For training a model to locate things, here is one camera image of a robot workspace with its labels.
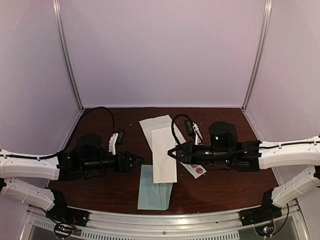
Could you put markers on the white seal sticker sheet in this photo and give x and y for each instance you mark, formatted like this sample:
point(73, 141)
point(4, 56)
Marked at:
point(194, 169)

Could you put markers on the left round circuit board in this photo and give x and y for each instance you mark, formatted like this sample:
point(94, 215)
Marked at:
point(63, 230)

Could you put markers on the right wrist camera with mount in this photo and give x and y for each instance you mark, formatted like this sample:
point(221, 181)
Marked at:
point(193, 131)

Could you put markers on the right aluminium frame post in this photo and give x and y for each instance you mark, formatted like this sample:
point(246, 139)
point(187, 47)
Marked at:
point(264, 30)

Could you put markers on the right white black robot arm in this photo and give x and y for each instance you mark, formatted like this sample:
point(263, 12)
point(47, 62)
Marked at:
point(253, 156)

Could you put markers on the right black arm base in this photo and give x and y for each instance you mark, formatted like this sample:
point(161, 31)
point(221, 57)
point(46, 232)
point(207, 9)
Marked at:
point(266, 212)

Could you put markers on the aluminium frame post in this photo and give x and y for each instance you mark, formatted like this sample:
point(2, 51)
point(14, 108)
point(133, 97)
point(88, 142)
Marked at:
point(65, 53)
point(264, 30)

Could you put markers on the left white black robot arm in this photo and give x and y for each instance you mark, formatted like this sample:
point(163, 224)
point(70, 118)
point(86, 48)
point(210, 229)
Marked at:
point(87, 157)

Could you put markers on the left aluminium frame post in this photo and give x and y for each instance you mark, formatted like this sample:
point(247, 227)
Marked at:
point(65, 53)

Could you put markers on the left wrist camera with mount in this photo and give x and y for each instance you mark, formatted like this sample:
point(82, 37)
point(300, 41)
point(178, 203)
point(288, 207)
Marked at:
point(115, 140)

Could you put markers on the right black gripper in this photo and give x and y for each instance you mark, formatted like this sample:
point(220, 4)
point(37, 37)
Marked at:
point(188, 154)

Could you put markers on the front aluminium rail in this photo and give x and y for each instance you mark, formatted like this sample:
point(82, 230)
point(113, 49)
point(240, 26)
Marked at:
point(224, 225)

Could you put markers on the right round circuit board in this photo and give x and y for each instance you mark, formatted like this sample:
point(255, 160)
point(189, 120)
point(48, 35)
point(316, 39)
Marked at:
point(264, 230)

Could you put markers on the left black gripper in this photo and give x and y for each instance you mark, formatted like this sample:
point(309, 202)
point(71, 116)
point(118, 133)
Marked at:
point(125, 167)

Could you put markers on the beige decorated letter paper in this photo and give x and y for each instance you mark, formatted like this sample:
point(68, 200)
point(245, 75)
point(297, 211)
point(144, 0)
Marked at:
point(164, 166)

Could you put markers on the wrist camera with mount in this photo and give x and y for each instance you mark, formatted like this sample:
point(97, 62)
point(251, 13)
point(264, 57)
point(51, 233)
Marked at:
point(115, 140)
point(193, 131)

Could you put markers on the white creased paper sheet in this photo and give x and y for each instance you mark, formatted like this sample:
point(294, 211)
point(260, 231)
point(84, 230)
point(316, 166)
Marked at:
point(157, 123)

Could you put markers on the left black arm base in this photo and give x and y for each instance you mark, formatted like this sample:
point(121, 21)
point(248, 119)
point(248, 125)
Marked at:
point(60, 212)

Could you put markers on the light blue envelope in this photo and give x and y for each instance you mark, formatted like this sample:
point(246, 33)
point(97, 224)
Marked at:
point(152, 196)

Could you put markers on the round circuit board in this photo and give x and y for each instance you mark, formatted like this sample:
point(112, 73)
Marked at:
point(63, 230)
point(264, 230)

